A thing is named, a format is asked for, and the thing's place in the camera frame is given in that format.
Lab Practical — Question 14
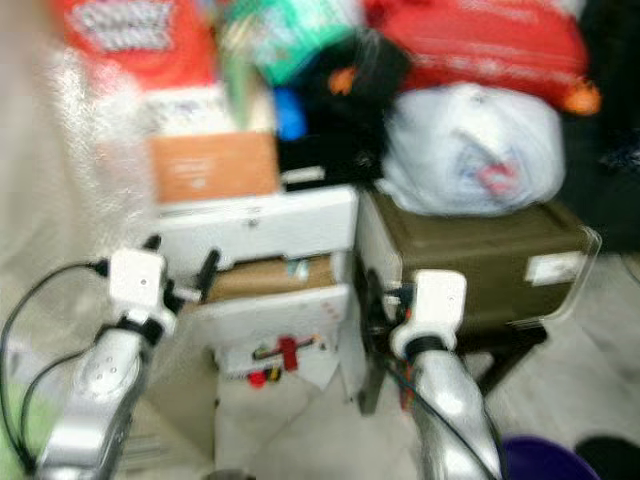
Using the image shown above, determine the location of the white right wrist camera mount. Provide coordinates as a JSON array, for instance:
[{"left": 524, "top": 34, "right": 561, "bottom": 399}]
[{"left": 390, "top": 270, "right": 469, "bottom": 359}]

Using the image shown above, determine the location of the black bag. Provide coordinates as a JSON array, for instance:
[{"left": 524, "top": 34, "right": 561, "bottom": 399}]
[{"left": 275, "top": 33, "right": 413, "bottom": 188}]

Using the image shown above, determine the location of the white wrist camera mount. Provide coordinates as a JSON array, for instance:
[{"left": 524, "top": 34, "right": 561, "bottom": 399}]
[
  {"left": 390, "top": 270, "right": 469, "bottom": 359},
  {"left": 110, "top": 248, "right": 177, "bottom": 337}
]

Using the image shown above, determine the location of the small red tool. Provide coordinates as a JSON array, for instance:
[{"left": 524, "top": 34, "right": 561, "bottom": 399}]
[{"left": 245, "top": 335, "right": 308, "bottom": 390}]

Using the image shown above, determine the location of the clear plastic sheet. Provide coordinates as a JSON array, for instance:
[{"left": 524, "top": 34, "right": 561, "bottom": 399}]
[{"left": 0, "top": 0, "right": 163, "bottom": 333}]

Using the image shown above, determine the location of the large red fabric bag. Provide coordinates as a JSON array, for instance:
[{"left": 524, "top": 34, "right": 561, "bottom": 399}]
[{"left": 365, "top": 0, "right": 603, "bottom": 113}]

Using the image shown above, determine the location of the white box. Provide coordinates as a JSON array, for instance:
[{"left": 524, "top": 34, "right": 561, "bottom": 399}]
[{"left": 155, "top": 85, "right": 277, "bottom": 137}]

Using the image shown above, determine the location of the orange cardboard box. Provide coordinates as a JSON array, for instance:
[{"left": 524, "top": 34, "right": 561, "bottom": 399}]
[{"left": 150, "top": 132, "right": 280, "bottom": 205}]

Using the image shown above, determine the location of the olive plastic storage box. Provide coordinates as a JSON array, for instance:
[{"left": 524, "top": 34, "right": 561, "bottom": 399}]
[{"left": 355, "top": 190, "right": 603, "bottom": 333}]

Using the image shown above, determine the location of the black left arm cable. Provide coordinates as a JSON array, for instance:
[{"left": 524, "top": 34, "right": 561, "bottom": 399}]
[{"left": 0, "top": 258, "right": 113, "bottom": 473}]

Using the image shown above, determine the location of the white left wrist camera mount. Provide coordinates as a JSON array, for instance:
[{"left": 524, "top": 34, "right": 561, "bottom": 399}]
[{"left": 110, "top": 248, "right": 177, "bottom": 337}]

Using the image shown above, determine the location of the small blue object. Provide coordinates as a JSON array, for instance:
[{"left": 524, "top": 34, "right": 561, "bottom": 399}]
[{"left": 272, "top": 88, "right": 310, "bottom": 142}]

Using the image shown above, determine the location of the white drawer cabinet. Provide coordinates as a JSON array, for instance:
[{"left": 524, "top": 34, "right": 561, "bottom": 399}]
[{"left": 155, "top": 183, "right": 363, "bottom": 393}]

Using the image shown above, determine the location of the green patterned package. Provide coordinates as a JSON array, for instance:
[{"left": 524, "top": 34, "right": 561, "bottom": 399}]
[{"left": 225, "top": 0, "right": 363, "bottom": 87}]

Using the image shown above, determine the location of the red white-print bag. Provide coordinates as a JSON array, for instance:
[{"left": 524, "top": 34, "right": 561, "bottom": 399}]
[{"left": 60, "top": 0, "right": 233, "bottom": 97}]

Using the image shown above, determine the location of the white plastic bag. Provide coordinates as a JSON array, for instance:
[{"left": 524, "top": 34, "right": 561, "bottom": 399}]
[{"left": 380, "top": 82, "right": 567, "bottom": 217}]

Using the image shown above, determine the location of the red orange container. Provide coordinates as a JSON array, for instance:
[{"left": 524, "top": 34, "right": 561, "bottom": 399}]
[{"left": 399, "top": 365, "right": 417, "bottom": 412}]

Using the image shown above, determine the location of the purple basin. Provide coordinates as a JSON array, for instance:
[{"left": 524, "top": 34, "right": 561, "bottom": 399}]
[{"left": 498, "top": 435, "right": 603, "bottom": 480}]

